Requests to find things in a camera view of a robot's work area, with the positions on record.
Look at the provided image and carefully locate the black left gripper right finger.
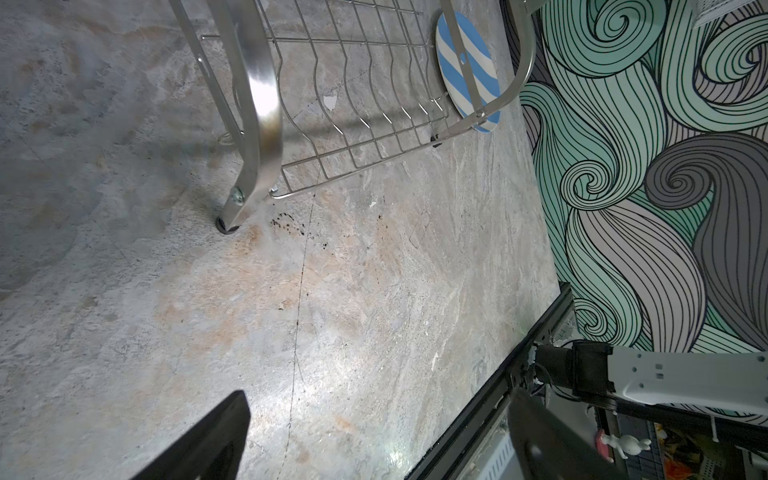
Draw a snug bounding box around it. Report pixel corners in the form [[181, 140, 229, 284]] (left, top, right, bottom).
[[508, 388, 627, 480]]

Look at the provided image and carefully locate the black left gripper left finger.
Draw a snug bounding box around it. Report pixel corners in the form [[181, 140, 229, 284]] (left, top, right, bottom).
[[133, 390, 251, 479]]

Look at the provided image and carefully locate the blue white striped plate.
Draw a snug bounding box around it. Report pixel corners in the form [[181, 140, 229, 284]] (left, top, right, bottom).
[[435, 10, 503, 134]]

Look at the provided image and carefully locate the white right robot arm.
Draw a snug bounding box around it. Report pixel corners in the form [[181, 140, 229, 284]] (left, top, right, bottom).
[[532, 340, 767, 420]]

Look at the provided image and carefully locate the steel two-tier dish rack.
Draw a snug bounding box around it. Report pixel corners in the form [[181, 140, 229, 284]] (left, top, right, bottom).
[[171, 1, 541, 235]]

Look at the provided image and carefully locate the small white figurine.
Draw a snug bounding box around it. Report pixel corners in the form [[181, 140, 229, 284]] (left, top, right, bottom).
[[598, 433, 652, 460]]

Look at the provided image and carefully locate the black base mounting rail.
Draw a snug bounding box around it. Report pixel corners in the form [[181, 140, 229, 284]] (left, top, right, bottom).
[[407, 282, 573, 479]]

